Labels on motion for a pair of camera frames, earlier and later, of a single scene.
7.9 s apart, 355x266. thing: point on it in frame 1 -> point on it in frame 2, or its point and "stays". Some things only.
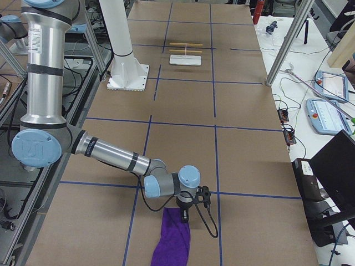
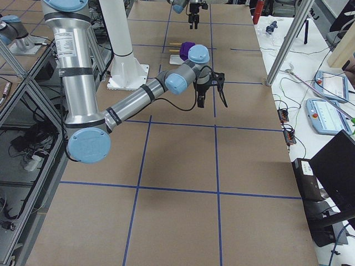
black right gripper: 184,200 -> 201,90
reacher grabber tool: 319,93 stays
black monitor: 334,168 stays
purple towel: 173,247 -> 184,50
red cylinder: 259,8 stays
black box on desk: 311,188 stays
